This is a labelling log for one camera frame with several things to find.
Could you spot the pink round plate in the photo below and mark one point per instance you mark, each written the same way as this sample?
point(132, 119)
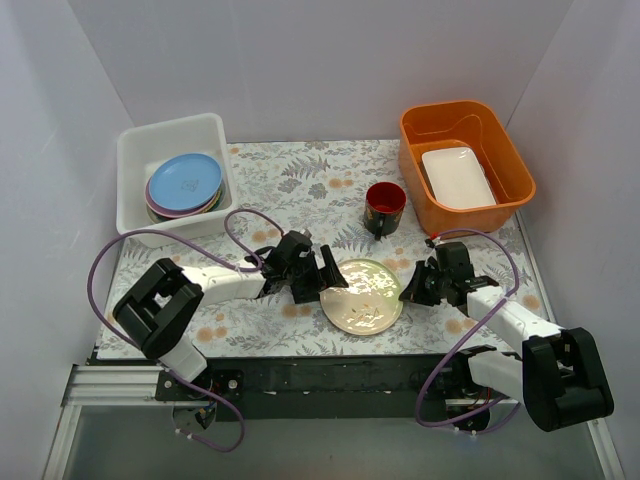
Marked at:
point(174, 214)

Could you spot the floral table mat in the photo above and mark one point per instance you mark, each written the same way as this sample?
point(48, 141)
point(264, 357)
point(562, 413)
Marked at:
point(319, 187)

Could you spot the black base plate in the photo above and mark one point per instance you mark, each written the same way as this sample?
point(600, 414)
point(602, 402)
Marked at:
point(340, 387)

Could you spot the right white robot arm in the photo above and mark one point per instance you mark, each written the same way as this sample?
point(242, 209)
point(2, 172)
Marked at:
point(555, 373)

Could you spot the red black cup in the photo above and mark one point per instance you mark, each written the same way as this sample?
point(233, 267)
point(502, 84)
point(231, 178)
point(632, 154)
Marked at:
point(384, 206)

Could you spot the white translucent plastic bin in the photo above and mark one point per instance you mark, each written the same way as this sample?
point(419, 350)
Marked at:
point(141, 150)

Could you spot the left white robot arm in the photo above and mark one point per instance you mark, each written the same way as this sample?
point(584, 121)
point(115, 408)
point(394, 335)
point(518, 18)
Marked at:
point(156, 311)

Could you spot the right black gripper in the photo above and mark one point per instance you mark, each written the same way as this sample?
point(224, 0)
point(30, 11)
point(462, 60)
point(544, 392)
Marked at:
point(427, 282)

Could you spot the blue round plate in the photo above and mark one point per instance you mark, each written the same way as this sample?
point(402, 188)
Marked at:
point(185, 182)

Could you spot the white rectangular plate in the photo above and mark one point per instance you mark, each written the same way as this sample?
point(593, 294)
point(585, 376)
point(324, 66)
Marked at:
point(457, 179)

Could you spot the aluminium rail frame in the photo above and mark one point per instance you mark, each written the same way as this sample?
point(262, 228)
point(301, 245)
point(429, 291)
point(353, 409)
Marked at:
point(106, 385)

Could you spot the orange plastic bin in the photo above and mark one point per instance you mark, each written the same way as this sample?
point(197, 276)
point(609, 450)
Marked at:
point(471, 124)

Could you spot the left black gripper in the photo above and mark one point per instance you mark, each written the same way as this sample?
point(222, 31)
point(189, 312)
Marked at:
point(316, 273)

